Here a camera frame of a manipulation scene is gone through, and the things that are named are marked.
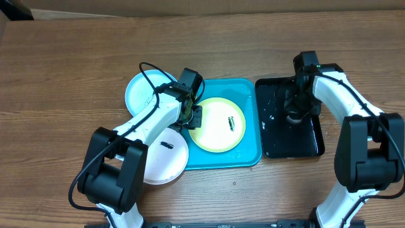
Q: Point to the black corner object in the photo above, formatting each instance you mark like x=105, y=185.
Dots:
x=15, y=10

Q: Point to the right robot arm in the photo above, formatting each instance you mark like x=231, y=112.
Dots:
x=370, y=150

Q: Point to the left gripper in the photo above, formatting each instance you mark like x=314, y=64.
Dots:
x=196, y=121

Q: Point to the green scrubbing sponge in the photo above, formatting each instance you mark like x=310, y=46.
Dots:
x=294, y=118

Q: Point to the white pink-rimmed plate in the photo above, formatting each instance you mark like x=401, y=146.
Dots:
x=167, y=155

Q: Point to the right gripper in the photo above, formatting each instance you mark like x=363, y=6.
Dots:
x=294, y=107

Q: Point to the black rectangular water tray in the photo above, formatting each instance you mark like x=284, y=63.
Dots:
x=280, y=138

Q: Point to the light blue plate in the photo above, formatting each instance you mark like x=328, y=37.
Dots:
x=139, y=92

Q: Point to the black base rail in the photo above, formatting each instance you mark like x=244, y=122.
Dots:
x=277, y=224

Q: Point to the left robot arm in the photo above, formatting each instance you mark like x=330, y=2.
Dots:
x=115, y=162

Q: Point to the teal plastic tray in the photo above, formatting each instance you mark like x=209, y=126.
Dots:
x=249, y=151

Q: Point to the yellow-green plate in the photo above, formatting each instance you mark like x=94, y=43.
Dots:
x=222, y=127

